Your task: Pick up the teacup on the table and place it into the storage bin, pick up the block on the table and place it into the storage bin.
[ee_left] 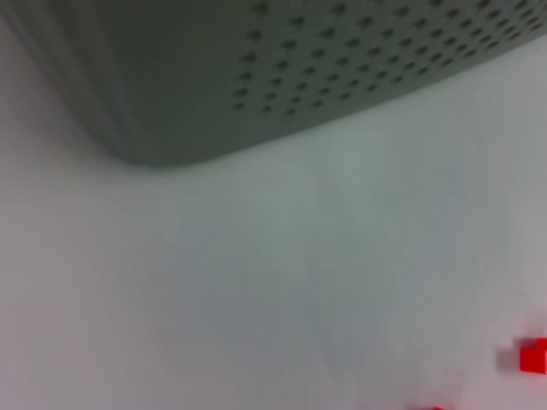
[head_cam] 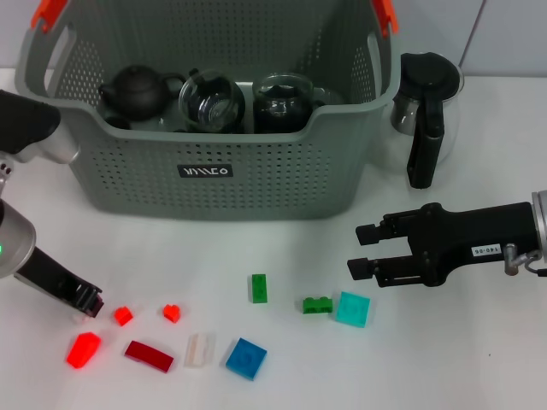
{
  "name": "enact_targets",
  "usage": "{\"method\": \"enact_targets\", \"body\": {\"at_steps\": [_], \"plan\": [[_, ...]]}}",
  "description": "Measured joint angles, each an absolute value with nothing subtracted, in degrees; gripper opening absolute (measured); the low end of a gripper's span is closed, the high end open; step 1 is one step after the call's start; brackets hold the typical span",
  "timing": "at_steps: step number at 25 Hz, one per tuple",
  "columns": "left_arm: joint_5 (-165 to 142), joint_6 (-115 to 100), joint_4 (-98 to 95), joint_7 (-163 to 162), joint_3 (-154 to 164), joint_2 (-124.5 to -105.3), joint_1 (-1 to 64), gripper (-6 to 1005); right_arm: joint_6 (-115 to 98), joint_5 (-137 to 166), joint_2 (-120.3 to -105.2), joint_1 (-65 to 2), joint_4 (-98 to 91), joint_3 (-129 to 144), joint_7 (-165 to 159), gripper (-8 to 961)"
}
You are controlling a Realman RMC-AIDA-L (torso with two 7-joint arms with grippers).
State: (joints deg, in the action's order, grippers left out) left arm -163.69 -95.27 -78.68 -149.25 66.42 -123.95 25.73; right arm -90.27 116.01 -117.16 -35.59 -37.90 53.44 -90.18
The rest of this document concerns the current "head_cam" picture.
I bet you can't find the grey perforated storage basket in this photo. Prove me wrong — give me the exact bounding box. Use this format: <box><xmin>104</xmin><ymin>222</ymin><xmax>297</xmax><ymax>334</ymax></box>
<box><xmin>15</xmin><ymin>0</ymin><xmax>403</xmax><ymax>222</ymax></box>

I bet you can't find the glass jar with bricks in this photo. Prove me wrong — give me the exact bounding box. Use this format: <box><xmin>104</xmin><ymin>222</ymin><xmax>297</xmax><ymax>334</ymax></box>
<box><xmin>178</xmin><ymin>67</ymin><xmax>248</xmax><ymax>134</ymax></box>

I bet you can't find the dark red curved brick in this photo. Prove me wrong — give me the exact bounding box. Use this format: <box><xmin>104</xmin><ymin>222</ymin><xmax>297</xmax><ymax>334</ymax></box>
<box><xmin>124</xmin><ymin>340</ymin><xmax>175</xmax><ymax>374</ymax></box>

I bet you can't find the right gripper cable connector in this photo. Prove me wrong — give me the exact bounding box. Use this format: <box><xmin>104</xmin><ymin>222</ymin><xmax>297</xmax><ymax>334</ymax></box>
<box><xmin>503</xmin><ymin>243</ymin><xmax>547</xmax><ymax>277</ymax></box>

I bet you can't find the blue square plate brick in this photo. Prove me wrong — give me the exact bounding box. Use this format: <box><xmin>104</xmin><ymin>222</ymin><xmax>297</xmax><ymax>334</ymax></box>
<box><xmin>225</xmin><ymin>337</ymin><xmax>269</xmax><ymax>381</ymax></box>

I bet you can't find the green two-stud brick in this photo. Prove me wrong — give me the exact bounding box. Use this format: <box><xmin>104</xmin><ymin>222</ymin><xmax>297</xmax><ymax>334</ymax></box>
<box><xmin>303</xmin><ymin>296</ymin><xmax>333</xmax><ymax>315</ymax></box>

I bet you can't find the glass coffee pot black lid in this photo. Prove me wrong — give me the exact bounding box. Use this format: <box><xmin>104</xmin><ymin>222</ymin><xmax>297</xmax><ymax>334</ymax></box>
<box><xmin>375</xmin><ymin>50</ymin><xmax>465</xmax><ymax>190</ymax></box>

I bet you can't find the green flat brick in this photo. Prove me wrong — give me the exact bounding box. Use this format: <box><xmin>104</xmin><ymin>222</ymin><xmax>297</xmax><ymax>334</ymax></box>
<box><xmin>249</xmin><ymin>272</ymin><xmax>270</xmax><ymax>304</ymax></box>

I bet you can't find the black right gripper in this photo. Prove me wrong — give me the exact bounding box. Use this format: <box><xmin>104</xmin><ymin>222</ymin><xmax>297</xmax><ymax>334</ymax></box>
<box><xmin>347</xmin><ymin>202</ymin><xmax>538</xmax><ymax>288</ymax></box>

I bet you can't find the black clay teapot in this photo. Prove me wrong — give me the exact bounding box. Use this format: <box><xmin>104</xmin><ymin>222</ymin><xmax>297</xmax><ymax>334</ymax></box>
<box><xmin>98</xmin><ymin>63</ymin><xmax>187</xmax><ymax>121</ymax></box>

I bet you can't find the teal square plate brick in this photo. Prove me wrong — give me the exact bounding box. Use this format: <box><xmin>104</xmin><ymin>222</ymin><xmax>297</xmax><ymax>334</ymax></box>
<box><xmin>335</xmin><ymin>291</ymin><xmax>372</xmax><ymax>329</ymax></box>

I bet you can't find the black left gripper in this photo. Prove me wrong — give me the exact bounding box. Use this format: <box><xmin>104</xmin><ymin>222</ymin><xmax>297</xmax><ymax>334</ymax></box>
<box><xmin>15</xmin><ymin>246</ymin><xmax>105</xmax><ymax>319</ymax></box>

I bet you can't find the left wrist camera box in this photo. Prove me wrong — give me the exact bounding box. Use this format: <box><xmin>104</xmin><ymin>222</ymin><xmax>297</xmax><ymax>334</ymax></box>
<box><xmin>0</xmin><ymin>89</ymin><xmax>82</xmax><ymax>166</ymax></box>

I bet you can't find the orange basket handle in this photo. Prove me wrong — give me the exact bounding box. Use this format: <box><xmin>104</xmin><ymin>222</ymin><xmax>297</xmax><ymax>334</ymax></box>
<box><xmin>30</xmin><ymin>0</ymin><xmax>401</xmax><ymax>38</ymax></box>

